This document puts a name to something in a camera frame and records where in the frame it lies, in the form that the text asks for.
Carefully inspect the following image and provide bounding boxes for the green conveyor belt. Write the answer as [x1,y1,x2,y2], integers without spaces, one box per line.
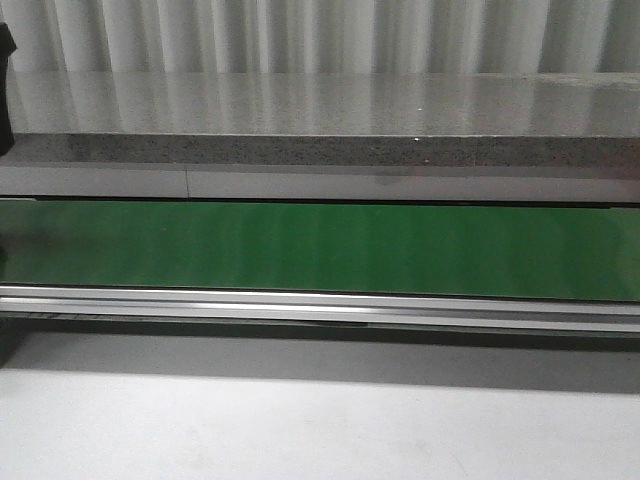
[1,200,639,301]

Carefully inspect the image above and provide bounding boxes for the white pleated curtain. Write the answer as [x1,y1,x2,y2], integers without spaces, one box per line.
[1,1,639,74]

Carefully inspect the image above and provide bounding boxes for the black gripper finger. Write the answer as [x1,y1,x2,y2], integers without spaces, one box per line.
[0,22,17,156]

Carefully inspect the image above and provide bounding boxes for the aluminium conveyor frame rail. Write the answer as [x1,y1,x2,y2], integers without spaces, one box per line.
[1,285,639,334]

